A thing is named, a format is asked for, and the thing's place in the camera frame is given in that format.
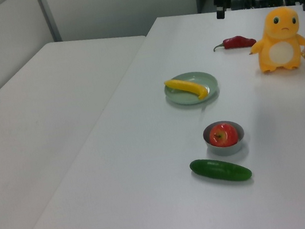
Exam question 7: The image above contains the pale green plastic plate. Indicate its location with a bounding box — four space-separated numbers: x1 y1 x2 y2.
162 68 222 109

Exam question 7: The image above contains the red chili pepper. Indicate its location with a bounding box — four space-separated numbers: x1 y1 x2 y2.
211 33 258 53

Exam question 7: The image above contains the small grey bowl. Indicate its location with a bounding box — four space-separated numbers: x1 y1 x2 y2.
201 118 248 160

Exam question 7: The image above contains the red apple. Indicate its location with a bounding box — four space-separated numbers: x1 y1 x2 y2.
207 121 240 149

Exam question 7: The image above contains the grey partition post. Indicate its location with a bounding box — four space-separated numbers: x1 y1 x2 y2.
36 0 63 45

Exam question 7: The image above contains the orange plush toy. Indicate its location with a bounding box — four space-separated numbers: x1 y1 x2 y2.
242 3 305 76

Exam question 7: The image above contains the yellow banana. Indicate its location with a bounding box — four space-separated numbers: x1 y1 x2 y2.
163 73 210 106

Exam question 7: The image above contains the green cucumber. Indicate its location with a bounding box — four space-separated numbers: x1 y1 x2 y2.
188 151 254 189

